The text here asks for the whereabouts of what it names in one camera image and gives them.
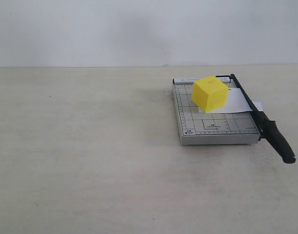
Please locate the black cutter blade arm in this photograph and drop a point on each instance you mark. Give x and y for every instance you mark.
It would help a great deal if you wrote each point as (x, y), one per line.
(267, 128)

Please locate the grey paper cutter base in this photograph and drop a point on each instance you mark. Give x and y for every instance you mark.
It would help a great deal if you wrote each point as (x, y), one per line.
(198, 128)

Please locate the white paper sheet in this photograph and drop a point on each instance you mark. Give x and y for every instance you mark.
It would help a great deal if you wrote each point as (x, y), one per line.
(235, 103)

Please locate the yellow foam block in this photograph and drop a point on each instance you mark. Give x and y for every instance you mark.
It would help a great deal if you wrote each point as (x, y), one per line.
(209, 93)

